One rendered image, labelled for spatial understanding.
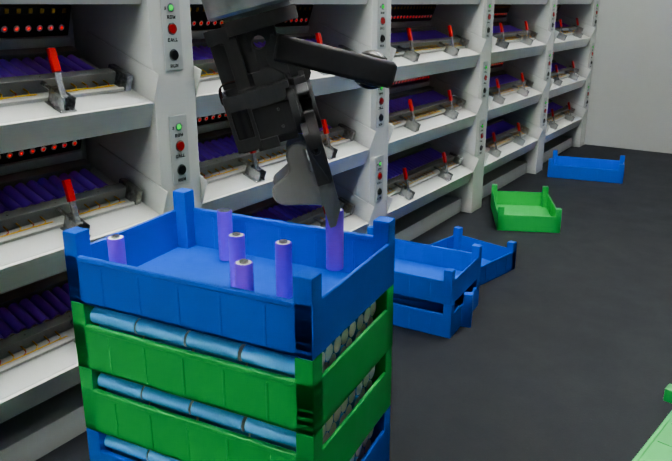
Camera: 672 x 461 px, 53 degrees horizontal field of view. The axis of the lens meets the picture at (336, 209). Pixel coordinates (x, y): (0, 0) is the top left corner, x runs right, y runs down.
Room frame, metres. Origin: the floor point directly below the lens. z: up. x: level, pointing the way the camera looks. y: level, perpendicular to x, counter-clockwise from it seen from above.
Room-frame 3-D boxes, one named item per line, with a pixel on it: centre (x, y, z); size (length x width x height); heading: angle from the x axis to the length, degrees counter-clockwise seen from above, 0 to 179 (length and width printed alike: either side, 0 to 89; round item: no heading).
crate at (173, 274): (0.70, 0.11, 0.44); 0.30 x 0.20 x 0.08; 64
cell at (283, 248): (0.68, 0.06, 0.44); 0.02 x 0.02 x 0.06
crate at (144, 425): (0.70, 0.11, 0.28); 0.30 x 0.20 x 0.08; 64
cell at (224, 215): (0.79, 0.14, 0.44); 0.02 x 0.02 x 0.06
